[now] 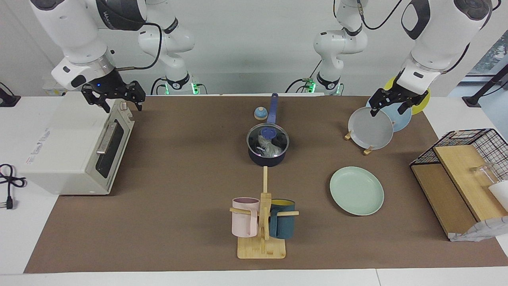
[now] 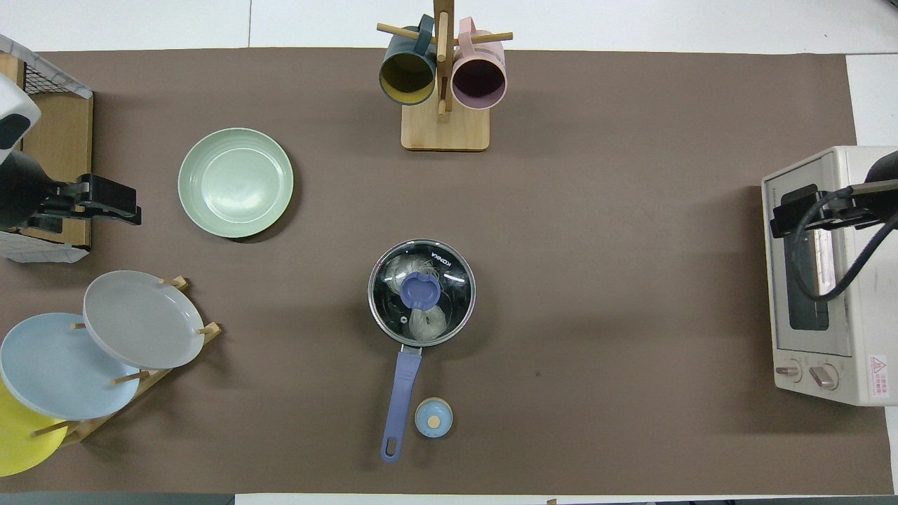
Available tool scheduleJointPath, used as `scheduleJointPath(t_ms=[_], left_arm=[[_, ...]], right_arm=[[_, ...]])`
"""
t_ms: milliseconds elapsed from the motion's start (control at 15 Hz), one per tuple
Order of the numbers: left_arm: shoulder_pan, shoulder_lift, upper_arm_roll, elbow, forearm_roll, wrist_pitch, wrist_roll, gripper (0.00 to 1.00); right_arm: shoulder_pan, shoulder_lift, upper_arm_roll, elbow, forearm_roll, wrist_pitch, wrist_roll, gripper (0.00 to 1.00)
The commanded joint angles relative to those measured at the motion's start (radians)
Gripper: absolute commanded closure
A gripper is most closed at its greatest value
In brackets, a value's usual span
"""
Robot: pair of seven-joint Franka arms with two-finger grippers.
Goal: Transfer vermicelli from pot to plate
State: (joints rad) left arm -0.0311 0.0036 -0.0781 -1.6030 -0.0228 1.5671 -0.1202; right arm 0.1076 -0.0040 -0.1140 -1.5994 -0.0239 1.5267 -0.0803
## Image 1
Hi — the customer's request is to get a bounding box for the light blue plate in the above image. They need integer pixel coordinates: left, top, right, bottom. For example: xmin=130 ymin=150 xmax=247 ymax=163
xmin=366 ymin=95 xmax=412 ymax=132

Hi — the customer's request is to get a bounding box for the yellow plate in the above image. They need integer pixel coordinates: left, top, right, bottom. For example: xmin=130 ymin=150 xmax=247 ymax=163
xmin=383 ymin=76 xmax=431 ymax=116

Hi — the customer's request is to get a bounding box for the white box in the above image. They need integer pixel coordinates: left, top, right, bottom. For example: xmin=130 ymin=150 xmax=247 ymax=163
xmin=42 ymin=79 xmax=66 ymax=97

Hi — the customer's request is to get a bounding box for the grey plate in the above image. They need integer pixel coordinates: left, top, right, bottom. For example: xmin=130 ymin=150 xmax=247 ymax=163
xmin=348 ymin=106 xmax=394 ymax=151

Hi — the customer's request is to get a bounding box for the clear glass cup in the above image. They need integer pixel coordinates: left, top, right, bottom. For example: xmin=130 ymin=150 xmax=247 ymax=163
xmin=470 ymin=163 xmax=500 ymax=185

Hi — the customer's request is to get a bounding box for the dark pot with purple handle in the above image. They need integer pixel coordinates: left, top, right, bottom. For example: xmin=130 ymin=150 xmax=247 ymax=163
xmin=246 ymin=93 xmax=290 ymax=167

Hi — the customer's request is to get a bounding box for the white toaster oven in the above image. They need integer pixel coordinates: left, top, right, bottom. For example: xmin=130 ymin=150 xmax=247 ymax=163
xmin=20 ymin=92 xmax=135 ymax=196

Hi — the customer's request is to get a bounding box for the white cup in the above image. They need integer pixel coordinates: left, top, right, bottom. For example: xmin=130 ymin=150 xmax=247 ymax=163
xmin=488 ymin=181 xmax=508 ymax=211

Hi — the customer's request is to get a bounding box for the glass pot lid blue knob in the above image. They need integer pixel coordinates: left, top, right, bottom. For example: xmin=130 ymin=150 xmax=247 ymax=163
xmin=246 ymin=123 xmax=290 ymax=158

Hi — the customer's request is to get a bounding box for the wooden plate rack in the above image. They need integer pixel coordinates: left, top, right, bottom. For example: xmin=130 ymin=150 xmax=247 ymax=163
xmin=344 ymin=129 xmax=374 ymax=155

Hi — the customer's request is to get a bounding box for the mint green plate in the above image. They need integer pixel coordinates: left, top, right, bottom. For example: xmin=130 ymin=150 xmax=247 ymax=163
xmin=329 ymin=166 xmax=385 ymax=216

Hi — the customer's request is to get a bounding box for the black power cable with plug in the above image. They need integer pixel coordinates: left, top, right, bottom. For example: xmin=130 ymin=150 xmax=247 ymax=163
xmin=0 ymin=164 xmax=27 ymax=210

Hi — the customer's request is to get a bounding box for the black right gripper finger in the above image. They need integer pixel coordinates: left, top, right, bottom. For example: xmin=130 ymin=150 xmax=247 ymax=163
xmin=126 ymin=81 xmax=146 ymax=112
xmin=81 ymin=89 xmax=111 ymax=114

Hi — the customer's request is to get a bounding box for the black wire basket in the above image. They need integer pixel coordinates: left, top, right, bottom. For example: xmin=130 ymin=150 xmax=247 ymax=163
xmin=410 ymin=128 xmax=508 ymax=183

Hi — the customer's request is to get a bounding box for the dark teal mug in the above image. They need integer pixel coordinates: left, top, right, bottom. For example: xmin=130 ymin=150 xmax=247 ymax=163
xmin=269 ymin=199 xmax=296 ymax=240

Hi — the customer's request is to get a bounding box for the pink mug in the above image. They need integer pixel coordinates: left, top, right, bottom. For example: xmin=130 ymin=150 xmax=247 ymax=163
xmin=232 ymin=197 xmax=260 ymax=238

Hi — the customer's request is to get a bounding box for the light wooden board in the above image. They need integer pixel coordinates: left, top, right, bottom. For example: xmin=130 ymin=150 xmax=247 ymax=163
xmin=433 ymin=145 xmax=508 ymax=222

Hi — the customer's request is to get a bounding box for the brown table mat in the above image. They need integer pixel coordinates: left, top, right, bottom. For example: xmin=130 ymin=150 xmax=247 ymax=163
xmin=24 ymin=95 xmax=508 ymax=274

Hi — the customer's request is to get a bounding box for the black stand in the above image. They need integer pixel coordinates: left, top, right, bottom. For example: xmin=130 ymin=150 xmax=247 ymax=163
xmin=462 ymin=64 xmax=508 ymax=108

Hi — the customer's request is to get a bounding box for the grey patterned bag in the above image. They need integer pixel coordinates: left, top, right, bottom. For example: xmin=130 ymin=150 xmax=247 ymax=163
xmin=448 ymin=216 xmax=508 ymax=242

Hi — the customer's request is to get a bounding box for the brown wooden board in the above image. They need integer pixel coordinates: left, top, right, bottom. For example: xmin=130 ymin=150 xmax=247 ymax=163
xmin=411 ymin=164 xmax=477 ymax=239

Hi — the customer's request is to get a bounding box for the wooden mug tree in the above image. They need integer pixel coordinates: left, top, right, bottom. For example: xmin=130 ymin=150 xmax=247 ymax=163
xmin=229 ymin=166 xmax=299 ymax=259

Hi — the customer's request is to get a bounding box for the black base cable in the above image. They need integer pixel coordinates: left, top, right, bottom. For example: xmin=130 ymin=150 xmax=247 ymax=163
xmin=150 ymin=77 xmax=168 ymax=96
xmin=285 ymin=60 xmax=323 ymax=94

